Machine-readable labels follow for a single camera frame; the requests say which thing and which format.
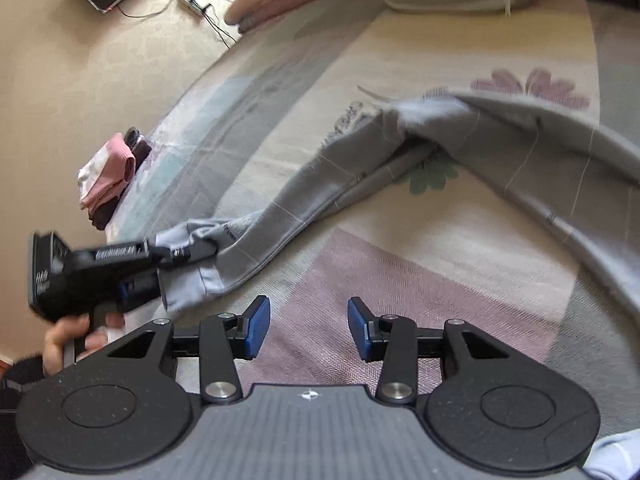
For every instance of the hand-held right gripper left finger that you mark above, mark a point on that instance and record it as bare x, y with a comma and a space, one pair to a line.
257, 327

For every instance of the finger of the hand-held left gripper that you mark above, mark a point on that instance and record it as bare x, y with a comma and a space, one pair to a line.
195, 251
142, 292

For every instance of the grey striped pants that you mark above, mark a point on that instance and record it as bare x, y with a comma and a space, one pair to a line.
500, 160

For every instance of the pink white folded cloth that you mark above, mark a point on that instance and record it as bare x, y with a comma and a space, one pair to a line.
107, 175

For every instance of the person's left hand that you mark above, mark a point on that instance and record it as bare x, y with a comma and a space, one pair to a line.
55, 345

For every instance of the pink folded clothes pile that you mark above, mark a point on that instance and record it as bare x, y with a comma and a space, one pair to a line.
102, 216

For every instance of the person's left forearm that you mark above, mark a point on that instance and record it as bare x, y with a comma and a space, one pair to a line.
20, 377

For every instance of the small black item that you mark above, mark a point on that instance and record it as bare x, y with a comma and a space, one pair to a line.
132, 136

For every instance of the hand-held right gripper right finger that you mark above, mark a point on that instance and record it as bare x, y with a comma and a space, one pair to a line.
360, 330

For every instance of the patchwork bed sheet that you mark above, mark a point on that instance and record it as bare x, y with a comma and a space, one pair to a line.
450, 270

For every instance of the white power strip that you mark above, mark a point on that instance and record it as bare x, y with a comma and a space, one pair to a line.
187, 2

